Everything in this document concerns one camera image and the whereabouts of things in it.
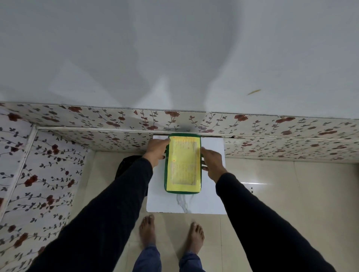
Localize black object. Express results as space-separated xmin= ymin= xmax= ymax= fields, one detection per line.
xmin=116 ymin=155 xmax=149 ymax=197

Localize person's left foot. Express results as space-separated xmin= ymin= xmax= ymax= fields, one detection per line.
xmin=139 ymin=214 xmax=158 ymax=249

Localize small white marble-pattern table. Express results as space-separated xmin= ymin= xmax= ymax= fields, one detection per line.
xmin=146 ymin=136 xmax=228 ymax=215

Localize green and yellow packet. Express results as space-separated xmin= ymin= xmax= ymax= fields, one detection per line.
xmin=164 ymin=134 xmax=203 ymax=194

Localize person's leg blue jeans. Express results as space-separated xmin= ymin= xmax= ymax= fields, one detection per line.
xmin=132 ymin=246 xmax=162 ymax=272
xmin=178 ymin=251 xmax=203 ymax=272

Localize person's right forearm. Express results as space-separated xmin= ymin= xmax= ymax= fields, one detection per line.
xmin=215 ymin=172 xmax=337 ymax=272

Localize person's right foot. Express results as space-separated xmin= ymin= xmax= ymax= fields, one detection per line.
xmin=183 ymin=222 xmax=205 ymax=256

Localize person's left hand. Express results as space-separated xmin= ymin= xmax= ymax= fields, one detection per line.
xmin=145 ymin=138 xmax=171 ymax=169

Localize person's right hand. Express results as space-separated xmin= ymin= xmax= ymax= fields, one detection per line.
xmin=200 ymin=147 xmax=228 ymax=183

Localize person's left forearm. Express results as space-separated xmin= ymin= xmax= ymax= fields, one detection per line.
xmin=27 ymin=157 xmax=154 ymax=272

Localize person's right leg blue jeans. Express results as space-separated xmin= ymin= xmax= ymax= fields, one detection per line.
xmin=178 ymin=251 xmax=203 ymax=272

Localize person's foot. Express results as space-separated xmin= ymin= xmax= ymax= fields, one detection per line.
xmin=139 ymin=214 xmax=158 ymax=249
xmin=183 ymin=222 xmax=205 ymax=256

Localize person's left leg blue jeans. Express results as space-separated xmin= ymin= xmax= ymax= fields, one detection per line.
xmin=132 ymin=246 xmax=162 ymax=272

